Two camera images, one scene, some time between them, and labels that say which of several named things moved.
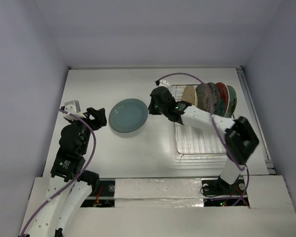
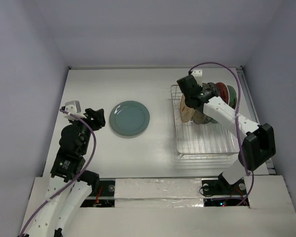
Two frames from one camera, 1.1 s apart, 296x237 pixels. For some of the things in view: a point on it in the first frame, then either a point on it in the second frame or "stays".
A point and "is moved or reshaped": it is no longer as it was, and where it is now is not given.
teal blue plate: (128, 115) is moved or reshaped
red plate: (222, 106) stays
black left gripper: (99, 116) stays
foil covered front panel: (158, 193) stays
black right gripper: (156, 99) to (210, 88)
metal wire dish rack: (192, 142) stays
